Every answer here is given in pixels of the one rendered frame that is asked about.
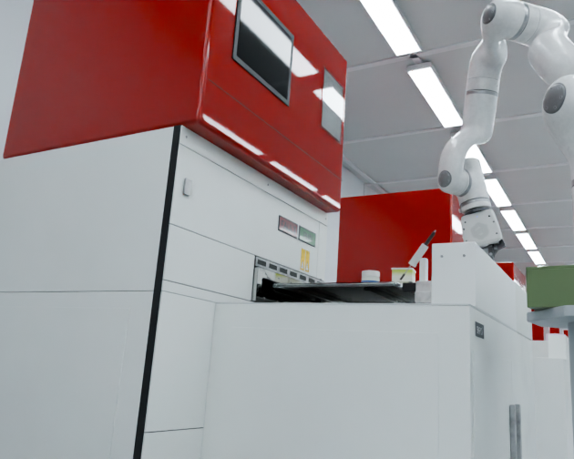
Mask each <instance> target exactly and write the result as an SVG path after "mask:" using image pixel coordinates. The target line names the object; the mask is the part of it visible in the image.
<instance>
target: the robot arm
mask: <svg viewBox="0 0 574 459"><path fill-rule="evenodd" d="M481 31H482V36H483V38H482V40H481V42H480V43H479V45H478V46H477V48H476V50H475V51H474V53H473V55H472V56H471V60H470V64H469V70H468V77H467V84H466V98H465V105H464V114H463V122H462V127H461V129H460V131H459V132H458V133H457V134H456V135H454V136H453V137H452V138H451V139H450V140H449V141H448V142H447V143H446V145H445V147H444V149H443V151H442V154H441V158H440V162H439V168H438V175H437V182H438V187H439V188H440V189H441V190H442V191H444V192H445V193H448V194H452V195H456V196H457V198H458V202H459V206H460V209H458V211H459V213H463V214H464V216H463V217H462V218H461V227H462V234H463V240H464V242H475V243H476V244H477V245H478V246H479V247H480V248H481V249H482V250H484V249H488V256H489V257H490V258H491V259H492V260H493V261H495V260H494V258H495V255H496V254H497V252H498V251H499V250H501V249H503V248H505V247H506V244H505V242H504V241H503V236H502V232H501V229H500V227H499V224H498V221H497V217H496V215H495V213H494V211H493V210H492V207H491V203H490V199H489V196H488V192H487V185H486V182H485V178H484V174H483V170H482V167H481V163H480V160H479V159H478V158H466V154H467V152H468V150H470V149H471V147H472V146H474V145H480V144H484V143H487V142H488V141H489V140H490V139H491V136H492V133H493V129H494V122H495V115H496V109H497V97H498V90H499V83H500V76H501V71H502V68H503V65H504V64H505V62H506V60H507V43H506V40H508V41H512V42H516V43H520V44H522V45H525V46H529V50H528V61H529V63H530V64H531V66H532V67H533V68H534V70H535V71H536V72H537V73H538V75H539V76H540V77H541V78H542V79H543V80H544V81H545V82H546V83H547V84H548V85H549V88H548V90H547V92H546V94H545V96H544V99H543V103H542V116H543V119H544V123H545V125H546V128H547V130H548V132H549V134H550V135H551V137H552V138H553V140H554V141H555V143H556V144H557V146H558V147H559V149H560V151H561V152H562V154H563V155H564V156H565V158H566V160H567V161H568V163H569V168H570V177H571V196H572V212H573V229H574V44H573V43H572V42H571V41H570V40H569V39H568V37H567V35H568V32H569V22H568V21H567V19H566V18H565V17H564V16H563V15H561V14H559V13H558V12H556V11H553V10H551V9H548V8H546V7H542V6H539V5H533V4H530V3H527V2H523V1H520V0H493V1H492V2H490V3H489V4H488V5H487V6H486V8H485V9H484V11H483V14H482V17H481ZM569 265H574V264H569Z"/></svg>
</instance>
